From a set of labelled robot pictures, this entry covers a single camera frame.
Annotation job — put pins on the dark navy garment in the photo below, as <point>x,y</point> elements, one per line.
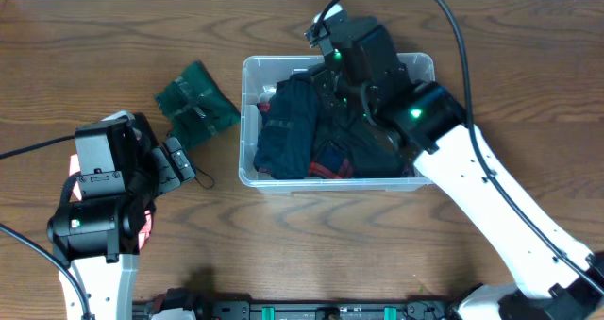
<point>288,124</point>

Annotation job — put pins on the red plaid flannel shirt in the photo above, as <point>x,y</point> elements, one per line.
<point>341,147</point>

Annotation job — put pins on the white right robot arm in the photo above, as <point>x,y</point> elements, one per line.
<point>554,275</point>

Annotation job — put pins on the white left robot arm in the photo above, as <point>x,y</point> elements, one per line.
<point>97,231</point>

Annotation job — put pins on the black mounting rail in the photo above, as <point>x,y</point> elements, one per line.
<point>185,304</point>

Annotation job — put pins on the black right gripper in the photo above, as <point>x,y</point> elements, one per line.
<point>331,84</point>

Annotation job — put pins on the black garment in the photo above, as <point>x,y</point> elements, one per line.
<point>344,148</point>

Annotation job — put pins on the clear plastic storage container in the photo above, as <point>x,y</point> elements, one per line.
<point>260,75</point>

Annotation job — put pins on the dark green garment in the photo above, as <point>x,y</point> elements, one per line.
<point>196,107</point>

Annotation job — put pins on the pink folded garment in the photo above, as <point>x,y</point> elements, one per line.
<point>145,232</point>

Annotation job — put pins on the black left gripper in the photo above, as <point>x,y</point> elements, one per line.
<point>166,177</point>

